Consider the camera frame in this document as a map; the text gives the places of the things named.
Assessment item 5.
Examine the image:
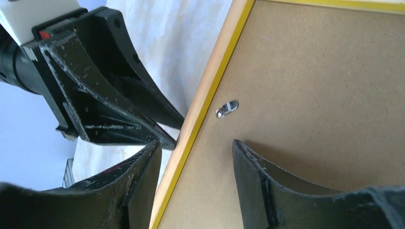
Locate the brown backing board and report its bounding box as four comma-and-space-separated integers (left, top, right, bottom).
156, 0, 405, 229

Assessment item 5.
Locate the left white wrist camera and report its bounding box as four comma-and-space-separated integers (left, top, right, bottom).
0, 0, 80, 45

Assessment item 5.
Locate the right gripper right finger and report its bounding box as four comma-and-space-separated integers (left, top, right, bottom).
232, 140, 405, 229

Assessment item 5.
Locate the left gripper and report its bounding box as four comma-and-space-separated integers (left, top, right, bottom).
0, 7, 176, 150

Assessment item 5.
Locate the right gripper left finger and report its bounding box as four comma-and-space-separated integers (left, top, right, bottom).
0, 141, 162, 229

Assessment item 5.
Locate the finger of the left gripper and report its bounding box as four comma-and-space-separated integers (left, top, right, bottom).
76, 7, 184, 129

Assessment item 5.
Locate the yellow wooden picture frame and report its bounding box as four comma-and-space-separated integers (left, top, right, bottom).
149, 0, 405, 229

